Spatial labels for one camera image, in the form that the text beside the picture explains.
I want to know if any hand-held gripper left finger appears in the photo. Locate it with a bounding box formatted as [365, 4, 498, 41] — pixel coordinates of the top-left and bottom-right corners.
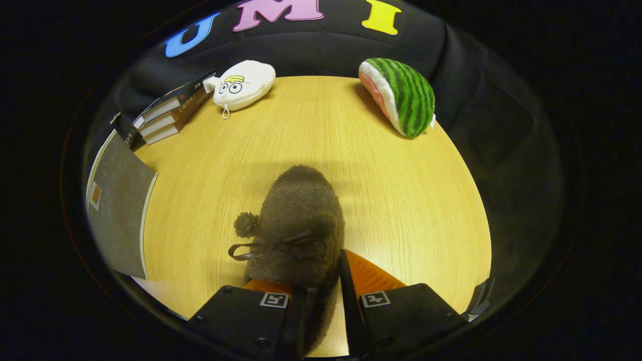
[186, 279, 307, 361]

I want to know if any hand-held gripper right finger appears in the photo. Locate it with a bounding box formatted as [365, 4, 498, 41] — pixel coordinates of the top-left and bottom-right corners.
[340, 249, 469, 359]

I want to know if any brown fuzzy shoe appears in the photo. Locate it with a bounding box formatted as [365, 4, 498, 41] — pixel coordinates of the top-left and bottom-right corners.
[228, 164, 347, 356]

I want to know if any grey fabric storage box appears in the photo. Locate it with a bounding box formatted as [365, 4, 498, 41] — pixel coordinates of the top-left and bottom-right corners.
[86, 129, 159, 280]

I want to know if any brown book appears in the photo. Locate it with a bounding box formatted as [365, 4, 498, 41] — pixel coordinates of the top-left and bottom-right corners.
[143, 124, 182, 146]
[138, 90, 212, 139]

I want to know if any watermelon slice plush toy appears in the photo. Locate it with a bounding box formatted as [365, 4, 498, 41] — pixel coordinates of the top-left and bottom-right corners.
[358, 58, 436, 139]

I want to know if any dark blue book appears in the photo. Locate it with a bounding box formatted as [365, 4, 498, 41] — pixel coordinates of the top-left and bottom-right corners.
[132, 70, 219, 129]

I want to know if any white plush toy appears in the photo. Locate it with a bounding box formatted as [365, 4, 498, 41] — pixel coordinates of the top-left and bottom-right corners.
[203, 60, 276, 120]

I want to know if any dark grey bracket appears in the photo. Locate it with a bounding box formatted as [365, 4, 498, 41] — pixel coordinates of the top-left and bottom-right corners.
[462, 277, 496, 322]

